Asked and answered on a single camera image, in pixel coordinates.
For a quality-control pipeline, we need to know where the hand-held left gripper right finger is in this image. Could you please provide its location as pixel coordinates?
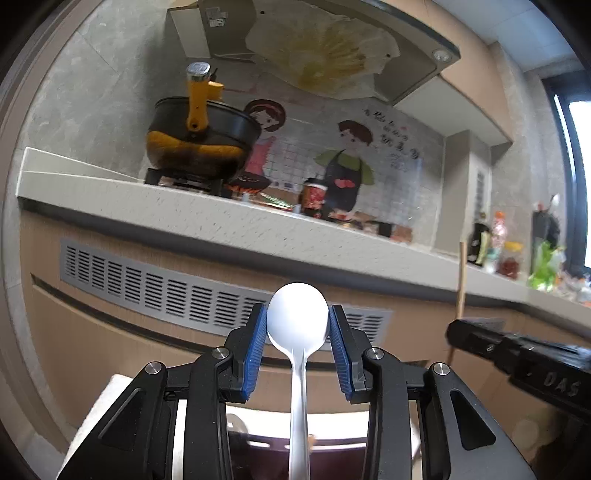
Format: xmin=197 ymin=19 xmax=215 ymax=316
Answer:
xmin=329 ymin=305 xmax=539 ymax=480

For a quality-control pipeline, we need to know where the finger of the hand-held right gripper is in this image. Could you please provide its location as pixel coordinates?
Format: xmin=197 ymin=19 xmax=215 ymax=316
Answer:
xmin=445 ymin=318 xmax=523 ymax=376

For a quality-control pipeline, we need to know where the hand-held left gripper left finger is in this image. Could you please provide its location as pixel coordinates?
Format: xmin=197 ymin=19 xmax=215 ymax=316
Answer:
xmin=58 ymin=302 xmax=269 ymax=480

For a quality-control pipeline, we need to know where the white plastic spoon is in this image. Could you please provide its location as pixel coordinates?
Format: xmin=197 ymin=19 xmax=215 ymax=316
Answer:
xmin=267 ymin=282 xmax=330 ymax=480

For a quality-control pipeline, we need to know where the wooden chopstick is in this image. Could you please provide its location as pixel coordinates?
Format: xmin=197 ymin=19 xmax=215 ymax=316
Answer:
xmin=449 ymin=241 xmax=468 ymax=367

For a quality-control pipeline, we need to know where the dark red utensil box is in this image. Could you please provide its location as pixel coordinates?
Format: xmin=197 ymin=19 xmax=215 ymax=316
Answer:
xmin=226 ymin=434 xmax=371 ymax=480

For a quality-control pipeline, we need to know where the jar with red contents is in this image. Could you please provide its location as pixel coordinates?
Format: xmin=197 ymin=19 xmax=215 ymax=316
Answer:
xmin=501 ymin=242 xmax=528 ymax=280

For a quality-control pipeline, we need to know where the dark glass bottle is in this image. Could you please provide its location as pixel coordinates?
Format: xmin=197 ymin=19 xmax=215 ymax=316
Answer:
xmin=467 ymin=220 xmax=491 ymax=269

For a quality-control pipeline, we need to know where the green bag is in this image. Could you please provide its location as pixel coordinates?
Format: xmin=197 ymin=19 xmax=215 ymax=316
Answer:
xmin=527 ymin=244 xmax=568 ymax=292

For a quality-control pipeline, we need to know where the clear bottle red cap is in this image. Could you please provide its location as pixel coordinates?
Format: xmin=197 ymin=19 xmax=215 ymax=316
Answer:
xmin=490 ymin=211 xmax=509 ymax=274

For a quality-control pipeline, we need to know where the long grey vent grille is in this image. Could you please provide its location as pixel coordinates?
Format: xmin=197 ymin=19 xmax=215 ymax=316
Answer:
xmin=59 ymin=237 xmax=394 ymax=346

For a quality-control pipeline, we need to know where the wooden kitchen cabinet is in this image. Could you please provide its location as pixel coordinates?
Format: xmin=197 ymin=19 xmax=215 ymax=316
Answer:
xmin=18 ymin=210 xmax=591 ymax=462

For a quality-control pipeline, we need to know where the red paper cup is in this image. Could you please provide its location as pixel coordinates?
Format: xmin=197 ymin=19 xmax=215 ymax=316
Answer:
xmin=301 ymin=178 xmax=329 ymax=219

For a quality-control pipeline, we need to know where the window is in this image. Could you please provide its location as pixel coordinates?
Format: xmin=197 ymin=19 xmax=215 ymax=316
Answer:
xmin=544 ymin=76 xmax=591 ymax=280

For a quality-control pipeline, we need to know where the black stove burner grate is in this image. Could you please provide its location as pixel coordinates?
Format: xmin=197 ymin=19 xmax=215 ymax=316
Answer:
xmin=144 ymin=167 xmax=234 ymax=198

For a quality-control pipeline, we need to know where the black yellow frying pan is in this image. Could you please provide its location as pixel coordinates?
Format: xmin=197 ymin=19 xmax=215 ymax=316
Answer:
xmin=146 ymin=61 xmax=262 ymax=183

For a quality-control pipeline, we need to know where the grey range hood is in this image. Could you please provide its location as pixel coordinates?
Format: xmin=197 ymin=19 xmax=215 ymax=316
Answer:
xmin=167 ymin=0 xmax=462 ymax=108

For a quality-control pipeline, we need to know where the cartoon wall poster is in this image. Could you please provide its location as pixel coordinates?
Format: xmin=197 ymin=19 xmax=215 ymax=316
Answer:
xmin=225 ymin=96 xmax=445 ymax=243

